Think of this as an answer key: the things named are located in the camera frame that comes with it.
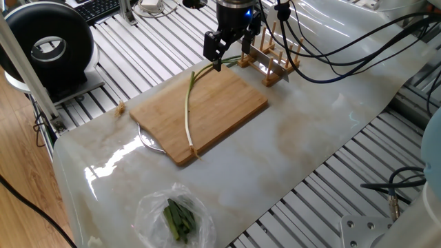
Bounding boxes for black gripper cable bundle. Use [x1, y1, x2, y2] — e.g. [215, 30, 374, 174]
[258, 0, 441, 85]

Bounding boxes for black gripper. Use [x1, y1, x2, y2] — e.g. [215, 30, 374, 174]
[203, 5, 263, 72]

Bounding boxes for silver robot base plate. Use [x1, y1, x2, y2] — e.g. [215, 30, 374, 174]
[340, 215, 393, 248]

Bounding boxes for wooden cutting board metal handle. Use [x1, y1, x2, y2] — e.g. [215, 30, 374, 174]
[129, 64, 269, 167]

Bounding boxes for chopped green garlic leaves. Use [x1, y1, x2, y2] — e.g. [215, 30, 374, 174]
[162, 198, 197, 244]

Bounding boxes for black floor cable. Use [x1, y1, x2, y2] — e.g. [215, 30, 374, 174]
[0, 174, 79, 248]

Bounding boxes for wooden peg dish rack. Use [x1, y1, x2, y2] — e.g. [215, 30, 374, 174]
[236, 21, 305, 87]

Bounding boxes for green garlic stalk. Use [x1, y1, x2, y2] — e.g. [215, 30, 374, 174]
[184, 54, 242, 160]

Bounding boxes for black ring-shaped fan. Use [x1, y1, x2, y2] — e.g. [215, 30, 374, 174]
[0, 1, 96, 96]

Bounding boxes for steel cleaver knife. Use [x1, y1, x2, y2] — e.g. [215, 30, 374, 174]
[247, 44, 290, 83]

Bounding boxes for clear plastic bag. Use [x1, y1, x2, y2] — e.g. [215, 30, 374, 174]
[133, 182, 217, 248]

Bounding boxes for black keyboard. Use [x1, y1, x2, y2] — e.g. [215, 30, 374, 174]
[74, 0, 121, 25]

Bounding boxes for black cable metal plug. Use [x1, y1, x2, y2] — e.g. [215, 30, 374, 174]
[360, 167, 428, 221]

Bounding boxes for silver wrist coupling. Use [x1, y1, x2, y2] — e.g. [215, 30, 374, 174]
[216, 0, 256, 8]

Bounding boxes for aluminium frame post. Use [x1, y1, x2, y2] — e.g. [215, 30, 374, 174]
[119, 0, 139, 27]
[0, 13, 68, 134]

